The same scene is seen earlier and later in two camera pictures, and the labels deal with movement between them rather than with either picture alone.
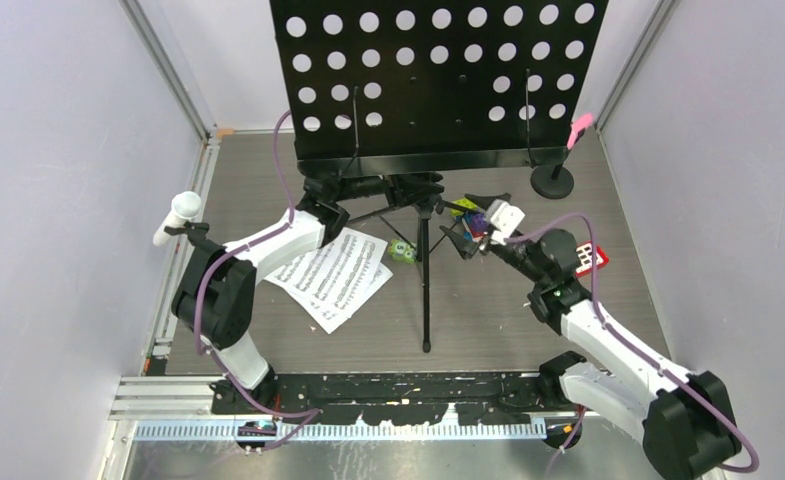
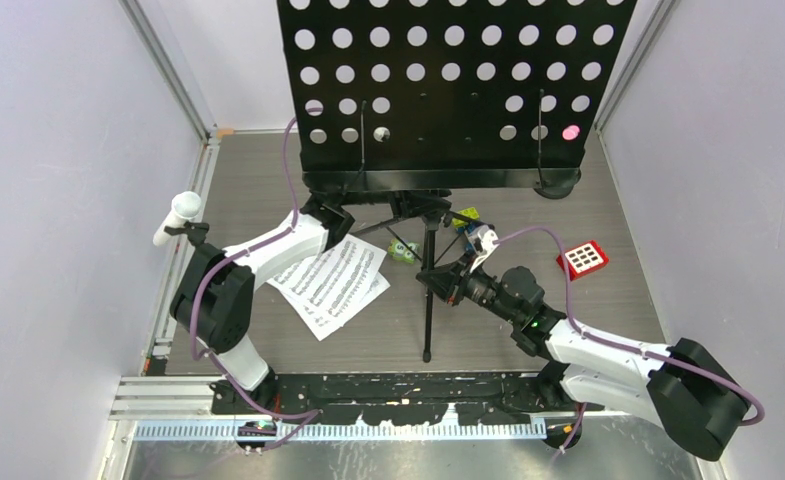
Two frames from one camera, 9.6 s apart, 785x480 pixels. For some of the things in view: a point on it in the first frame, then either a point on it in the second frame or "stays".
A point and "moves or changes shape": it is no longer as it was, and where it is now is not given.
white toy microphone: x=185 y=207 stays
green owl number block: x=402 y=252 stays
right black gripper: x=468 y=248 → x=444 y=283
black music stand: x=390 y=96 moves or changes shape
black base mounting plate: x=403 y=399 stays
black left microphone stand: x=195 y=232 stays
